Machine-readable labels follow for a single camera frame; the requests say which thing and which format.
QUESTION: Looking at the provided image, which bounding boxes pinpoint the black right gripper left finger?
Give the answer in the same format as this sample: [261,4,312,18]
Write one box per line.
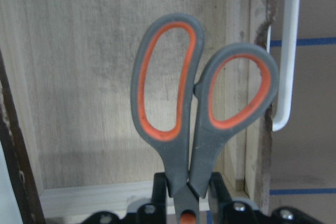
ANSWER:
[82,173,167,223]

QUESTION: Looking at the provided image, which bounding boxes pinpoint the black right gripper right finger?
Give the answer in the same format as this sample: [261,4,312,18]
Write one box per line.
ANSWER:
[208,172,321,224]

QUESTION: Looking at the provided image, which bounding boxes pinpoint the grey orange scissors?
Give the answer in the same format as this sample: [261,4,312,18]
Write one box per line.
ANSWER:
[130,13,278,223]

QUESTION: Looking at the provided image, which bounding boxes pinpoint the wooden drawer with white handle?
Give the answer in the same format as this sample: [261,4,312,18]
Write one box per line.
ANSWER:
[0,0,301,224]

